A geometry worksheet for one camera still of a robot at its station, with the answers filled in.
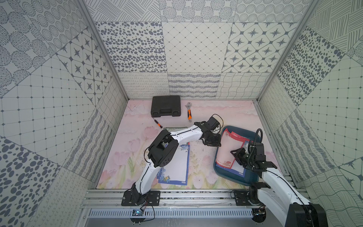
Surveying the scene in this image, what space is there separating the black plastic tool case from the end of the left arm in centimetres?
37

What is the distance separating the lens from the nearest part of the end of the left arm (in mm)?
705

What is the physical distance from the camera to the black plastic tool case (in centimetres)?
109
